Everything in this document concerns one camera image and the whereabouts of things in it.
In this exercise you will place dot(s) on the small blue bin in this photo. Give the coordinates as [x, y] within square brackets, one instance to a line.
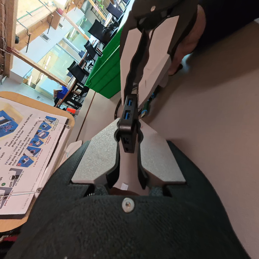
[63, 91]

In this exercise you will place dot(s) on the green plastic bin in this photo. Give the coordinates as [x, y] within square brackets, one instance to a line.
[105, 68]

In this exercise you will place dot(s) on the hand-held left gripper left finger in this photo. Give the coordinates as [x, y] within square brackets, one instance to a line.
[97, 159]

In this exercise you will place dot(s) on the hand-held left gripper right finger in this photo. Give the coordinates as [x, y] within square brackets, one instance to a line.
[159, 159]

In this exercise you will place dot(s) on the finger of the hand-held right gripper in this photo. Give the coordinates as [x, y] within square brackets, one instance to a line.
[127, 60]
[155, 70]

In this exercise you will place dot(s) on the black office chair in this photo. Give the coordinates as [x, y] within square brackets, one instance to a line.
[79, 72]
[92, 49]
[99, 30]

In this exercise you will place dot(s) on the white tablet stand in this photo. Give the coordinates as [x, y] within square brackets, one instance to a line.
[74, 146]

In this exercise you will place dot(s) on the person's right forearm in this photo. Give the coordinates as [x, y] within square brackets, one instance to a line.
[226, 16]

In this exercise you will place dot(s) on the person's right hand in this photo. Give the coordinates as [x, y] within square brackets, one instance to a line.
[192, 40]

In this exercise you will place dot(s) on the white plug cap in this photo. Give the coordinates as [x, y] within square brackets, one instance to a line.
[124, 186]

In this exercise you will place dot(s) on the printed instruction sheet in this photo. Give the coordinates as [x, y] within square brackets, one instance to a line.
[26, 151]

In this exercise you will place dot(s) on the instruction sheet on stand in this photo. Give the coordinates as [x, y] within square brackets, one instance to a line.
[12, 224]

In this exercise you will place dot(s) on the black usb hub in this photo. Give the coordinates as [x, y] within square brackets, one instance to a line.
[129, 129]

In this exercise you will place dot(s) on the orange cone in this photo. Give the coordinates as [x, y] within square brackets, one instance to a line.
[72, 110]

